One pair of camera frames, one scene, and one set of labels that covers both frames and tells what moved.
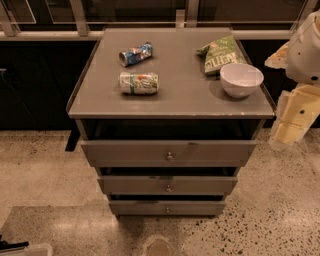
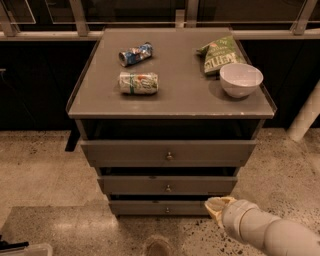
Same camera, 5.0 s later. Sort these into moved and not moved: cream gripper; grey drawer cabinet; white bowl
Moved: cream gripper
Not moved: white bowl; grey drawer cabinet
